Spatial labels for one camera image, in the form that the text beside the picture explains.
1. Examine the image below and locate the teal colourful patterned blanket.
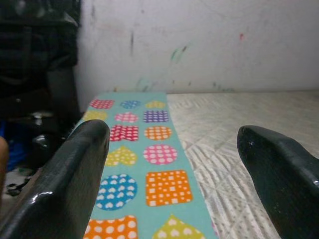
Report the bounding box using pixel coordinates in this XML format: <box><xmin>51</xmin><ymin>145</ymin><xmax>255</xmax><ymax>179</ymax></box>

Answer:
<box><xmin>83</xmin><ymin>91</ymin><xmax>217</xmax><ymax>239</ymax></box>

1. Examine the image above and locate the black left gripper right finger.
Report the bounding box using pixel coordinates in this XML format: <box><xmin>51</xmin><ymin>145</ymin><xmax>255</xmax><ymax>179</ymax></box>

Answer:
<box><xmin>236</xmin><ymin>125</ymin><xmax>319</xmax><ymax>239</ymax></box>

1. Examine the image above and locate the glossy black helmet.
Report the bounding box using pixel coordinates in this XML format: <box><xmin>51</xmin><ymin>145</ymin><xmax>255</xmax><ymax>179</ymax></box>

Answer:
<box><xmin>31</xmin><ymin>134</ymin><xmax>68</xmax><ymax>170</ymax></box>

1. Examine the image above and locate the blue fabric bundle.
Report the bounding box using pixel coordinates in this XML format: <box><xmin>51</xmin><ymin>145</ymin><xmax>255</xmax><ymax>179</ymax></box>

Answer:
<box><xmin>4</xmin><ymin>119</ymin><xmax>34</xmax><ymax>172</ymax></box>

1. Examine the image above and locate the person bare leg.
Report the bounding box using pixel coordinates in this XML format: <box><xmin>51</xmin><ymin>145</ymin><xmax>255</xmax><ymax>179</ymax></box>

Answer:
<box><xmin>0</xmin><ymin>138</ymin><xmax>10</xmax><ymax>200</ymax></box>

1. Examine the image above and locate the white quilted mattress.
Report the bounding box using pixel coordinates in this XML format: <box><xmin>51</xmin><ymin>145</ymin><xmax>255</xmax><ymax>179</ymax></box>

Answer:
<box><xmin>165</xmin><ymin>91</ymin><xmax>319</xmax><ymax>239</ymax></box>

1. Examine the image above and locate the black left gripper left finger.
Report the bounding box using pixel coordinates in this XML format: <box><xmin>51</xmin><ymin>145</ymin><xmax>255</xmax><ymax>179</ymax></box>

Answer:
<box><xmin>0</xmin><ymin>119</ymin><xmax>110</xmax><ymax>239</ymax></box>

